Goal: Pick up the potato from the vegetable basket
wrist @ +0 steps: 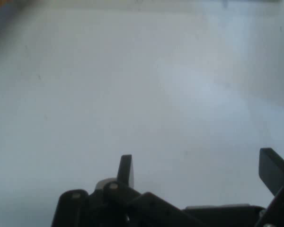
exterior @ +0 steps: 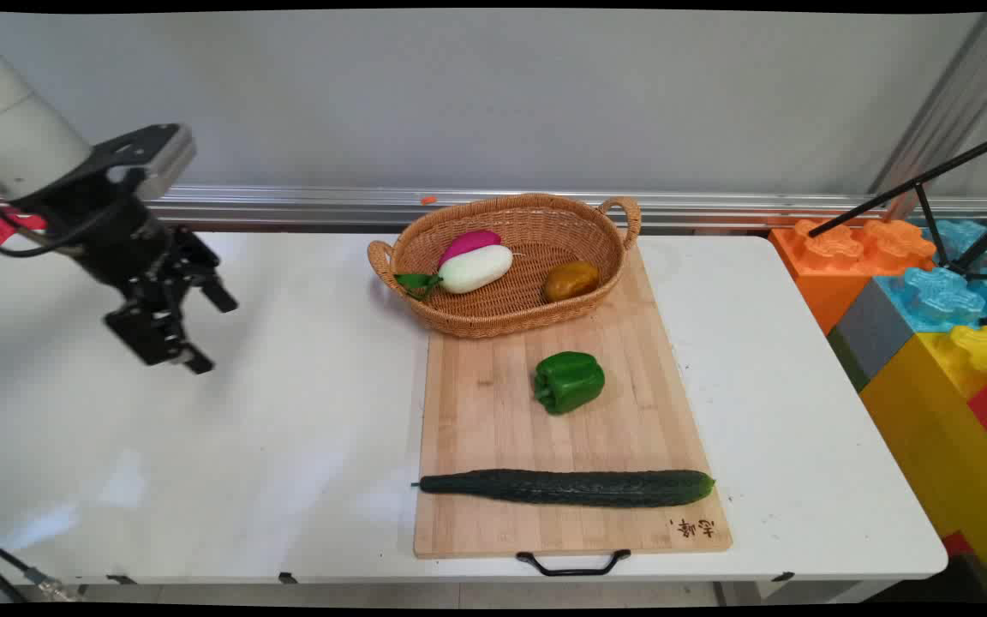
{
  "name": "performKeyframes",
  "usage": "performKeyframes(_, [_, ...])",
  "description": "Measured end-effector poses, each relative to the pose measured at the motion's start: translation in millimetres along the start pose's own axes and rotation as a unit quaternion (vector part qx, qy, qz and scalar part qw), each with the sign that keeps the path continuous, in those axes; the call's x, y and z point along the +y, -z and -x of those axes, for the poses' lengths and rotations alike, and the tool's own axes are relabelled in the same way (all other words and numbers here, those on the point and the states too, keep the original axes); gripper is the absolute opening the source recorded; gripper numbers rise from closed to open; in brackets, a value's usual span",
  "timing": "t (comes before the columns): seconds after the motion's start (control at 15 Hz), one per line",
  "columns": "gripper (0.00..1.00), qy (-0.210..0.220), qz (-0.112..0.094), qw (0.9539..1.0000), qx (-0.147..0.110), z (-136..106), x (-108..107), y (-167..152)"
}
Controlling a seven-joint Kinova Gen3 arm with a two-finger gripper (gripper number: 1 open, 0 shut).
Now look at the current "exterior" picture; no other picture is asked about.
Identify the horizontal aluminium rail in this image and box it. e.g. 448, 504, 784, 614
0, 183, 987, 235

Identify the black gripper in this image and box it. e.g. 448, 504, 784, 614
31, 183, 239, 375

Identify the orange giant toy brick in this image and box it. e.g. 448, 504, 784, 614
769, 218, 938, 336

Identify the woven wicker basket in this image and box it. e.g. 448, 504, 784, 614
367, 193, 643, 339

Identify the black tripod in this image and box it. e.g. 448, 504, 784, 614
807, 126, 987, 285

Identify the grey giant toy brick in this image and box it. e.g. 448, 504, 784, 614
827, 278, 919, 392

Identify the black cable with metal plug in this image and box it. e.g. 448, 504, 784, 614
0, 532, 84, 603

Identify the wooden cutting board with handle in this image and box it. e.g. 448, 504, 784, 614
413, 244, 733, 578

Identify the yellow giant toy brick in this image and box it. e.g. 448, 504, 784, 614
857, 324, 987, 602

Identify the green toy bell pepper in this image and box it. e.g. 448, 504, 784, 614
533, 351, 607, 416

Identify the white pink toy radish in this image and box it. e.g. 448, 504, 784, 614
394, 229, 515, 302

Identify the red cloth object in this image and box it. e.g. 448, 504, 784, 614
0, 203, 48, 267

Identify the blue giant toy brick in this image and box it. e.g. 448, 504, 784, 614
874, 218, 987, 334

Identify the brown yellow toy potato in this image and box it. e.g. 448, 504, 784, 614
542, 261, 601, 303

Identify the black silver wrist camera box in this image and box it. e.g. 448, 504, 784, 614
85, 123, 198, 203

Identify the dark green cucumber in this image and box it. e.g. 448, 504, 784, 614
411, 468, 716, 509

